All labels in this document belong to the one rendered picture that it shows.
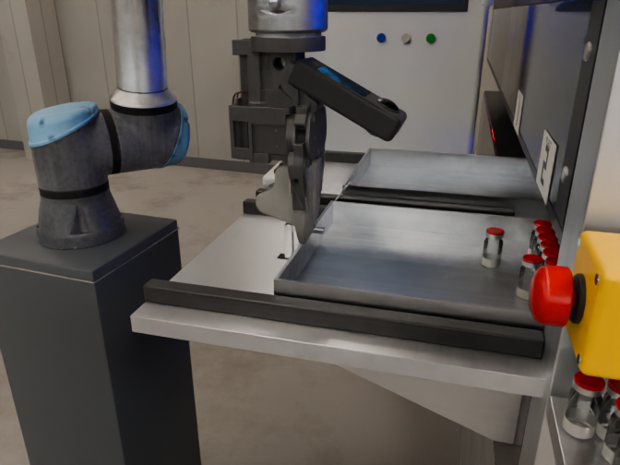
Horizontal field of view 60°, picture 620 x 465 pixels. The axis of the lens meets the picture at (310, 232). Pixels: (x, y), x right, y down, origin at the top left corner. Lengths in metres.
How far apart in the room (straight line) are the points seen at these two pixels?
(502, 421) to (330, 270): 0.25
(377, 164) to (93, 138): 0.53
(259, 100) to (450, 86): 0.94
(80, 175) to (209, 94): 3.38
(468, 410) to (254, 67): 0.42
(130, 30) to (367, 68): 0.67
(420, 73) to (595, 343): 1.13
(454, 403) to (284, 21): 0.43
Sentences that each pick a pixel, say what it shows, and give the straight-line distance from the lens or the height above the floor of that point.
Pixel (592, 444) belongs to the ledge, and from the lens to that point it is 0.47.
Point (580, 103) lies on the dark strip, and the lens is 0.50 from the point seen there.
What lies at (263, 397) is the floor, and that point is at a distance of 1.85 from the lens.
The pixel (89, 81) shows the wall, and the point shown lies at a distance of 4.96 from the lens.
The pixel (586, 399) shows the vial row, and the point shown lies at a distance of 0.45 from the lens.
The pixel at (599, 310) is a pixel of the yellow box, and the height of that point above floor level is 1.01.
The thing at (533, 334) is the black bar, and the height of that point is 0.90.
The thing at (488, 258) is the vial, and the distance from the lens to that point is 0.68.
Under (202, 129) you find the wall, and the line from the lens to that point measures 4.41.
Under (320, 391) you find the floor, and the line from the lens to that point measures 1.87.
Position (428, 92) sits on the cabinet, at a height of 0.98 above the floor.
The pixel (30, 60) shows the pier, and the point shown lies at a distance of 4.93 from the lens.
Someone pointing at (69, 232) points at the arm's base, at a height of 0.82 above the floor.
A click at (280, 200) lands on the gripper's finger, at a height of 0.99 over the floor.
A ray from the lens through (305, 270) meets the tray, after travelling 0.65.
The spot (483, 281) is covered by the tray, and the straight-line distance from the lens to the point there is 0.65.
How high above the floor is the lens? 1.17
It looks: 22 degrees down
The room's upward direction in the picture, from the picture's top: straight up
